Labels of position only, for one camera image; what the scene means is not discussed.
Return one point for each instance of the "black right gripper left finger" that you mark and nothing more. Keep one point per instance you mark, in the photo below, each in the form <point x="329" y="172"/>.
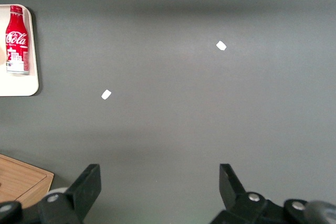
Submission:
<point x="78" y="195"/>

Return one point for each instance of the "beige plastic tray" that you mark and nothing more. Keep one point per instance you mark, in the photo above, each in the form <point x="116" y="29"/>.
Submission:
<point x="32" y="77"/>

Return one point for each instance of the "white paper scrap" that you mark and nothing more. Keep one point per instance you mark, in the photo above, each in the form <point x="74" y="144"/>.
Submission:
<point x="106" y="94"/>
<point x="221" y="45"/>

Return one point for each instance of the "red cola bottle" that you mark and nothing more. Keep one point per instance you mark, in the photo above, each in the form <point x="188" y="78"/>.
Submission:
<point x="17" y="43"/>

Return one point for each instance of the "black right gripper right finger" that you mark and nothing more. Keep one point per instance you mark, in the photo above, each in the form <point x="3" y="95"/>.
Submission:
<point x="236" y="203"/>

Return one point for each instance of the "wooden drawer cabinet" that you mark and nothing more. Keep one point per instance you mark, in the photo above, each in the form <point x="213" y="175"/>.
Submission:
<point x="21" y="179"/>

